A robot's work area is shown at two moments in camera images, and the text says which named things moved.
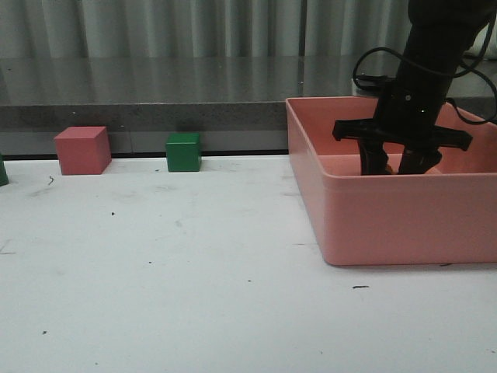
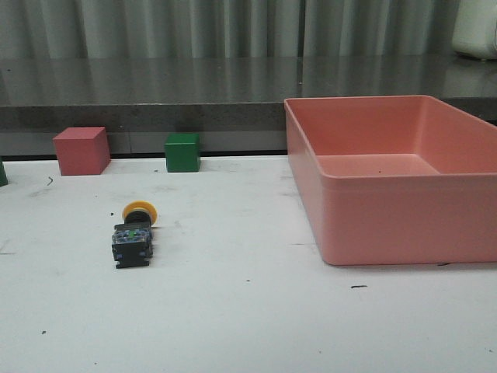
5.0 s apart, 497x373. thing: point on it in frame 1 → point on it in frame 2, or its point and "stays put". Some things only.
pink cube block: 83,150 stays put
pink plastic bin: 446,216 stays put
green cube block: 183,151 stays put
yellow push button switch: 388,169 → 132,242
